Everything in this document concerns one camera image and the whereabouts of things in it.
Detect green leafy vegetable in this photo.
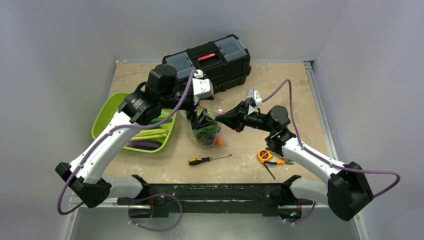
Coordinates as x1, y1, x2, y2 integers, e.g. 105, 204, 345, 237
192, 126, 220, 140

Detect clear zip top bag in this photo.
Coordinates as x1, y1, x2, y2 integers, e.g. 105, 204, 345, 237
182, 107, 227, 149

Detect black grape bunch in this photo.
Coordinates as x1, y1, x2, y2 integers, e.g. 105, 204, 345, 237
198, 136, 215, 148

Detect orange green mango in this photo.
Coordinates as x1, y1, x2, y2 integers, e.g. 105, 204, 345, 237
214, 133, 226, 147

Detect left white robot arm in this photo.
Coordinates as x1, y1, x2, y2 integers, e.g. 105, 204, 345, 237
55, 64, 213, 215

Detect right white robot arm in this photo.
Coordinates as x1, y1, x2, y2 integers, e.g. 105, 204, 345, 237
215, 101, 374, 221

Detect orange tape measure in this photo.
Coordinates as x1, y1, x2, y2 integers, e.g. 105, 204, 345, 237
257, 149, 273, 164

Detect green cucumber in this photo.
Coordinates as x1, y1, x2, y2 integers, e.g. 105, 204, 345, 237
149, 117, 173, 125

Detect black yellow screwdriver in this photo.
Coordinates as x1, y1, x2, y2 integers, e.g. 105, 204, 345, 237
188, 154, 232, 166

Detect orange black pliers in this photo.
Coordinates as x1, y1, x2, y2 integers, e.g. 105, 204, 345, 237
261, 158, 295, 180

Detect green celery stalks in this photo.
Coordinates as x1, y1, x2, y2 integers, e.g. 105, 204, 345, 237
130, 128, 169, 142

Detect black plastic toolbox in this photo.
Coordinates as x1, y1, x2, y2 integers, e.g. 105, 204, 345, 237
161, 34, 252, 93

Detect purple eggplant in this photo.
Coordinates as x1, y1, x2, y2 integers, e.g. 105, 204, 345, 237
127, 139, 162, 151

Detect green plastic tray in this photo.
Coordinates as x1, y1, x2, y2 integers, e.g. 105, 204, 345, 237
91, 92, 177, 153

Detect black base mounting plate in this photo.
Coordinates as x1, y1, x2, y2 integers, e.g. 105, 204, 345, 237
117, 183, 312, 221

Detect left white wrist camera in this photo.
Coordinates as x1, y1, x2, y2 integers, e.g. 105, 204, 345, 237
191, 69, 214, 104

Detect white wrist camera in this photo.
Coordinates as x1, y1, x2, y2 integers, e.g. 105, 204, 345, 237
245, 88, 263, 115
191, 69, 214, 104

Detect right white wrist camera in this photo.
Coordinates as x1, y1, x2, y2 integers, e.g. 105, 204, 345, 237
245, 88, 263, 115

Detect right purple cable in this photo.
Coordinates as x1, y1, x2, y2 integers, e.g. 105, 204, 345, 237
261, 79, 401, 200

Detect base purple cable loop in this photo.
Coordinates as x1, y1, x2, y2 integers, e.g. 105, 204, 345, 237
127, 193, 184, 233

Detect aluminium frame rails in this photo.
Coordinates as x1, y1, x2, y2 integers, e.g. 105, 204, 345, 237
67, 61, 369, 240

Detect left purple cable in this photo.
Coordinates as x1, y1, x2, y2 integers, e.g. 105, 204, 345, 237
56, 68, 197, 216

